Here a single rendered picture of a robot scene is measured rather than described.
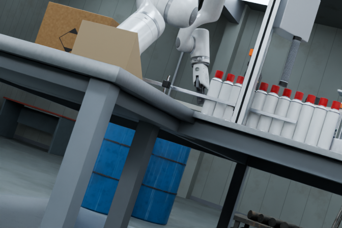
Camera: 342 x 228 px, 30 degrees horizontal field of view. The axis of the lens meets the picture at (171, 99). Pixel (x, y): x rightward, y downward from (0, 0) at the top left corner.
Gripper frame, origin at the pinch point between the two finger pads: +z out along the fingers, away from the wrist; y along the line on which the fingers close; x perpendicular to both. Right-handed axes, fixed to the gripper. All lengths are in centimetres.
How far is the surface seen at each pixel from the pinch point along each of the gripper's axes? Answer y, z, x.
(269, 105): -2.8, 5.8, -30.6
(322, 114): -2, 11, -52
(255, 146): -61, 31, -37
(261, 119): -2.6, 11.5, -27.1
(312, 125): -2, 15, -48
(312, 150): -65, 34, -55
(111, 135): 250, -31, 160
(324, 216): 968, 22, 61
